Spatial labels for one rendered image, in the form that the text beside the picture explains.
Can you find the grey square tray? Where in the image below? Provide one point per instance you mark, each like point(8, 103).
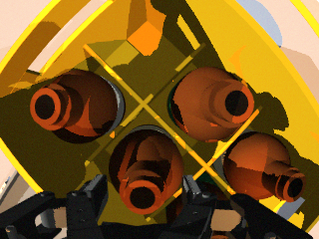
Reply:
point(17, 190)

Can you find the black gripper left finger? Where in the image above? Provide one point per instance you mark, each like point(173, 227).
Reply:
point(18, 222)

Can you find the yellow crate with dividers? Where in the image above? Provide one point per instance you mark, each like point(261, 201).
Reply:
point(145, 42)

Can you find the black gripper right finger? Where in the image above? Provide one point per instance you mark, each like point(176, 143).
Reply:
point(227, 215)

